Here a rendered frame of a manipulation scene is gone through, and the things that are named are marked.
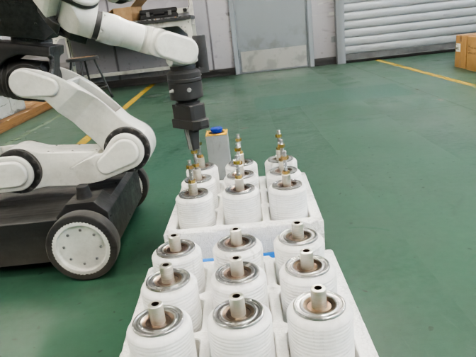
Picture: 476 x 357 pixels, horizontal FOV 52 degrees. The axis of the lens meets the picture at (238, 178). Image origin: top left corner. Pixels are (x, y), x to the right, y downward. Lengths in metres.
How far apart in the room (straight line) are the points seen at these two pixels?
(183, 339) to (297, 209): 0.57
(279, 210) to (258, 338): 0.55
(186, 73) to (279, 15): 5.10
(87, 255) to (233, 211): 0.47
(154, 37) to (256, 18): 5.10
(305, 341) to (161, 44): 0.78
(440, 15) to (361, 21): 0.96
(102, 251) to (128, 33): 0.60
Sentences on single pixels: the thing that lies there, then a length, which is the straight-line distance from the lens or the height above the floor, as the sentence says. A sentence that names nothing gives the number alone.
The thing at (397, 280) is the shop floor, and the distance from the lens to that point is 1.30.
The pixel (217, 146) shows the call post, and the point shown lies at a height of 0.28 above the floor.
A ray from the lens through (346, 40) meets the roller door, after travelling 6.39.
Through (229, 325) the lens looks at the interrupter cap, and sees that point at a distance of 0.71.
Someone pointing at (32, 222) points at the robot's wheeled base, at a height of 0.17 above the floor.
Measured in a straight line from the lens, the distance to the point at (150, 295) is 0.83.
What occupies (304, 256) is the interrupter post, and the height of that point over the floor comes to 0.28.
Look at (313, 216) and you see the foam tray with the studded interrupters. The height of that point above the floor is 0.18.
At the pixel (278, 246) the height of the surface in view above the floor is 0.25.
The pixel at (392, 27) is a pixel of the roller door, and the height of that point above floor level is 0.37.
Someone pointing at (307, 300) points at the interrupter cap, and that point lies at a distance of 0.75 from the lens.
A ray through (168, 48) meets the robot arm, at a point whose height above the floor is 0.61.
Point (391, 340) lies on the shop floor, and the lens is 1.10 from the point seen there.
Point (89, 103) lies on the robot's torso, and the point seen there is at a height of 0.47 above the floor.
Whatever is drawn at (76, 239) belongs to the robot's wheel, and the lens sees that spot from 1.44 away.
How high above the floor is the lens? 0.66
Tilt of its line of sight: 18 degrees down
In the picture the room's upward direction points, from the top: 6 degrees counter-clockwise
